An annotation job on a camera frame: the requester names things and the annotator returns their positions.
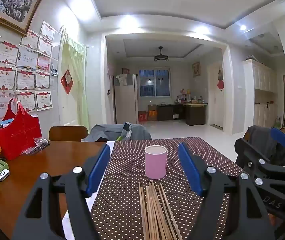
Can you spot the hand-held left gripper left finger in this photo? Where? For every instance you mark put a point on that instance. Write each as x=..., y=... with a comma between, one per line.
x=98, y=170

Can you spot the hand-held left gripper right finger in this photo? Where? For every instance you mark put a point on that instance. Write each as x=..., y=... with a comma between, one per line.
x=190, y=172

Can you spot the pink cup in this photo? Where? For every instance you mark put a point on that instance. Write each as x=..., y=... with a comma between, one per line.
x=155, y=165

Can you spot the bundle of wooden chopsticks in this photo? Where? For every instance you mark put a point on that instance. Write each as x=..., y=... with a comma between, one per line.
x=155, y=212

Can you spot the dark jacket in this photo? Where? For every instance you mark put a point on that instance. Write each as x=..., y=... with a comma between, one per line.
x=270, y=145

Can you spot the white underlay sheet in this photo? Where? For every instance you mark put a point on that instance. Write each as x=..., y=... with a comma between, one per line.
x=110, y=146

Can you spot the grey clothes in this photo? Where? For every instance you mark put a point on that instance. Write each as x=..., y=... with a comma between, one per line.
x=102, y=131

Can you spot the brown polka dot table mat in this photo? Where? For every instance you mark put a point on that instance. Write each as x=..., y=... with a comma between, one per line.
x=127, y=205

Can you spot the wooden chair back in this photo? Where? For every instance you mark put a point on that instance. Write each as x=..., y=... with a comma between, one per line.
x=67, y=133

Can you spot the white door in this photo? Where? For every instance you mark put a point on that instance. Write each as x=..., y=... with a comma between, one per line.
x=215, y=105

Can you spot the dark wooden desk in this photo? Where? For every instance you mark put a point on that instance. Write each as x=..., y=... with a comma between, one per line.
x=195, y=115

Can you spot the white cabinet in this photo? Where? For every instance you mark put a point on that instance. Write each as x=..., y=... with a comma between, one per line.
x=260, y=80

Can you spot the clear packet of pens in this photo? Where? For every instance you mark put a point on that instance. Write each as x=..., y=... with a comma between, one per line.
x=38, y=145

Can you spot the red cardboard box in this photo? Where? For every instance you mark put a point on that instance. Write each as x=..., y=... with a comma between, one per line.
x=143, y=117

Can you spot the orange cardboard box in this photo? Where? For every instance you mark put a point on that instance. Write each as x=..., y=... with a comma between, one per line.
x=152, y=113

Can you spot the white refrigerator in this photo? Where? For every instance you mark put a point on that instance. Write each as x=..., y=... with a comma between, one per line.
x=125, y=102

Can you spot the clutter of desk items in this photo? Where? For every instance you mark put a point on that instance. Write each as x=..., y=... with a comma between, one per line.
x=190, y=98

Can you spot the red door decoration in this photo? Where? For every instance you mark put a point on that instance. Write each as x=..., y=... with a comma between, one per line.
x=220, y=82

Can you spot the red tote bag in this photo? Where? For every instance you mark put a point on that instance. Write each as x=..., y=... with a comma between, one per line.
x=20, y=135

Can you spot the small white device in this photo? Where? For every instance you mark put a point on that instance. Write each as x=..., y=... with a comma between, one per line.
x=3, y=174

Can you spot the window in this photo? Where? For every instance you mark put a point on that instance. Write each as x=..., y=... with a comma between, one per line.
x=155, y=82

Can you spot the small photo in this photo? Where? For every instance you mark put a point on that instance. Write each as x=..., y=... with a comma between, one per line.
x=54, y=72

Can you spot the light green curtain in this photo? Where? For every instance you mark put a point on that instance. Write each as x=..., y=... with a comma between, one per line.
x=75, y=62

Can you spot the ceiling fan lamp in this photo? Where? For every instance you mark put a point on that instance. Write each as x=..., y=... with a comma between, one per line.
x=161, y=58

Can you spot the framed blossom painting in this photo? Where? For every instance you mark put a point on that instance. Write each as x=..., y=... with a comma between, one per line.
x=15, y=2

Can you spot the red diamond wall decoration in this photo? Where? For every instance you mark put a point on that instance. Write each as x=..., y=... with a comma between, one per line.
x=66, y=81

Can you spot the framed wall picture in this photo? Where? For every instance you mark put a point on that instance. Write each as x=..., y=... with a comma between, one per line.
x=196, y=69

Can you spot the wall of award certificates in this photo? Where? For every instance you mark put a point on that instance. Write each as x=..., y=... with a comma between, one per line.
x=7, y=80

